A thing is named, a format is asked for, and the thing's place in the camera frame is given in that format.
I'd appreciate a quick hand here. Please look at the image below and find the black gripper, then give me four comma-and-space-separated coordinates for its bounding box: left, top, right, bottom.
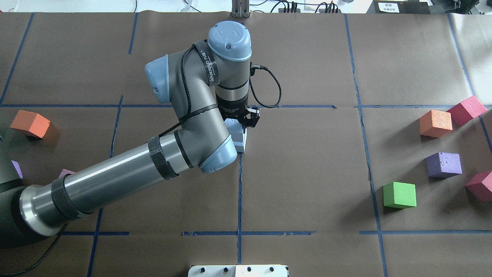
218, 96, 248, 124

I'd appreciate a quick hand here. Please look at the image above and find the light blue foam block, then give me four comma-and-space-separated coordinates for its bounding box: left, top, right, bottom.
224, 118, 247, 153

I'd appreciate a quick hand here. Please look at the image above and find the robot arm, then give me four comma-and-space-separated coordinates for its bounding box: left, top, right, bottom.
0, 21, 255, 248

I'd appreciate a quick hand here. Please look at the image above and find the green foam block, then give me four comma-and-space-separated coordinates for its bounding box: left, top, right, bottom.
382, 181, 417, 209

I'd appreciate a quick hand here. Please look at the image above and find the black box with label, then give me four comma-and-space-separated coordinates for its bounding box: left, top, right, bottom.
366, 0, 430, 15

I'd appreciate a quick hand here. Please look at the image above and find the pink foam block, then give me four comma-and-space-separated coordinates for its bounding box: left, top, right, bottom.
59, 169, 76, 178

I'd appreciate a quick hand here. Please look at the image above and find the orange foam block right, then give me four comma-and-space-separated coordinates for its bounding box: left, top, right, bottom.
419, 109, 453, 138

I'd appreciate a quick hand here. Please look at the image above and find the orange foam block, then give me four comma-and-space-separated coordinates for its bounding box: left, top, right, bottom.
10, 109, 51, 139
419, 109, 453, 138

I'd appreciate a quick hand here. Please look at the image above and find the orange foam block left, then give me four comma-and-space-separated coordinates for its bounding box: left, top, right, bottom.
10, 109, 51, 139

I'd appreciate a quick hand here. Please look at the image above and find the purple foam block right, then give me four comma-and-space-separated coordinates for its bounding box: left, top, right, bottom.
425, 152, 462, 179

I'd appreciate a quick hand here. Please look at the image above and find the purple foam block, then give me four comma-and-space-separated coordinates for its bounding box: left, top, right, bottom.
425, 152, 462, 179
11, 160, 23, 179

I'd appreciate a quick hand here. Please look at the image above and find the red foam block upper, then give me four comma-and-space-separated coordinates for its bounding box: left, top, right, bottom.
447, 96, 487, 126

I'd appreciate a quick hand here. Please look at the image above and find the red foam block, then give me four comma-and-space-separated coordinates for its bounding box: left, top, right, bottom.
465, 171, 492, 202
447, 96, 487, 126

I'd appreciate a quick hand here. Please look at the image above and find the purple foam block left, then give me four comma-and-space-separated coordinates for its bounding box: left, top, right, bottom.
11, 160, 23, 179

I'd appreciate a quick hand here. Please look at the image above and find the red foam block lower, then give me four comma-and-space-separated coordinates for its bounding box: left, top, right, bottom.
465, 171, 492, 202

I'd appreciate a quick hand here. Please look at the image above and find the aluminium frame post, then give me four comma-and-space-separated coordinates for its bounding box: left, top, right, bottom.
231, 0, 251, 18

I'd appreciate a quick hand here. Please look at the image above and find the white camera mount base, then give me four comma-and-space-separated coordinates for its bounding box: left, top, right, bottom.
187, 264, 289, 277

